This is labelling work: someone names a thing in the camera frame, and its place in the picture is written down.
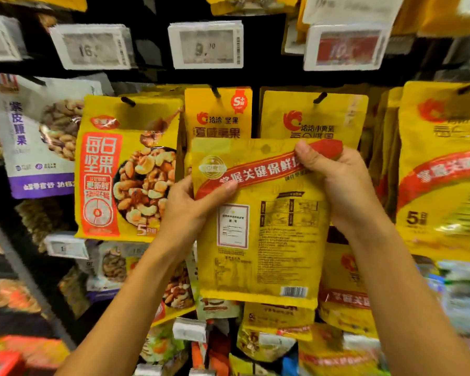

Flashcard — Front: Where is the person's left hand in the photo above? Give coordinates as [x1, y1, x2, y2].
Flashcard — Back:
[152, 174, 240, 259]

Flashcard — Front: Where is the person's right hand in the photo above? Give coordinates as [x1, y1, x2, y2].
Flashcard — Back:
[293, 140, 393, 240]

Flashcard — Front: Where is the stack of yellow nut bags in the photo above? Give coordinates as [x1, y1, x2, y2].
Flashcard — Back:
[368, 86, 404, 216]

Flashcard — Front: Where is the small white cashew nut bag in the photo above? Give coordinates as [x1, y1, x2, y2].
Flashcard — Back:
[86, 241, 151, 301]

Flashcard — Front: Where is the green white chestnut bag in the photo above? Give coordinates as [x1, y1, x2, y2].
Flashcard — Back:
[196, 296, 242, 320]

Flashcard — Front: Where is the small yellow nut bag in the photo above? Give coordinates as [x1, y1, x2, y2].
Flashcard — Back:
[319, 242, 381, 339]
[241, 301, 316, 342]

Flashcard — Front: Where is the clear brown nut bag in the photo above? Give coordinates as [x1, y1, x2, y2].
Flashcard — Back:
[16, 198, 67, 251]

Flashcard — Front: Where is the white purple cashew packet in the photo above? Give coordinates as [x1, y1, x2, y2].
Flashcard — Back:
[0, 72, 104, 201]

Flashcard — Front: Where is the black hanging-bag store shelf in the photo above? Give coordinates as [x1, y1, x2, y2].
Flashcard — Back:
[0, 0, 470, 376]

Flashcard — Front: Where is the person's left forearm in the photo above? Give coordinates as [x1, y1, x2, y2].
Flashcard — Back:
[55, 246, 193, 376]

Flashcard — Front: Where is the person's right forearm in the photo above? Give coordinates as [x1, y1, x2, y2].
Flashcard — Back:
[348, 223, 470, 376]

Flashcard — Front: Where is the small white price tag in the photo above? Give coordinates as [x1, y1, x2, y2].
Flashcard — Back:
[133, 362, 166, 376]
[172, 317, 210, 343]
[44, 232, 91, 260]

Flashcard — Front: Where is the large white price tag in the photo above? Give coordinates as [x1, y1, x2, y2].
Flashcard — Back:
[0, 15, 27, 62]
[304, 25, 391, 72]
[49, 25, 136, 71]
[168, 21, 244, 69]

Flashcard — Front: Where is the clear white snack bag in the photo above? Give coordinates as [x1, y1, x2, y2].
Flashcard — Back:
[437, 261, 470, 361]

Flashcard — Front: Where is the white-backed snack bag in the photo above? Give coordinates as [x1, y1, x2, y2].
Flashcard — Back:
[298, 0, 407, 28]

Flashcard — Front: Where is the red orange gift box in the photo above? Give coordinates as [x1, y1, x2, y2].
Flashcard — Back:
[0, 334, 72, 376]

